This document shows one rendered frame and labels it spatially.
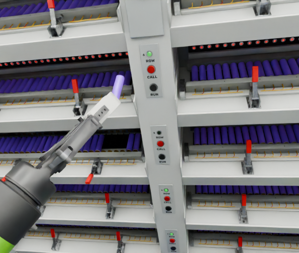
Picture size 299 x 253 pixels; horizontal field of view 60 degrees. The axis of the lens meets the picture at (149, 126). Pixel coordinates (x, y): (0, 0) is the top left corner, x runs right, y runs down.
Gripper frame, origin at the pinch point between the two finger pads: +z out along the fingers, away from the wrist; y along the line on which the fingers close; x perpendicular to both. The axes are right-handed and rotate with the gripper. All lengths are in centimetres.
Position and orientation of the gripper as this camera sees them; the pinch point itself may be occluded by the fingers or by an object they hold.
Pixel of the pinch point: (102, 110)
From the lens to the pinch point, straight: 51.8
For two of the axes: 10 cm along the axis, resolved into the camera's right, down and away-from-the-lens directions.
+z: 5.3, -6.8, 5.1
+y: -5.4, 1.9, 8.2
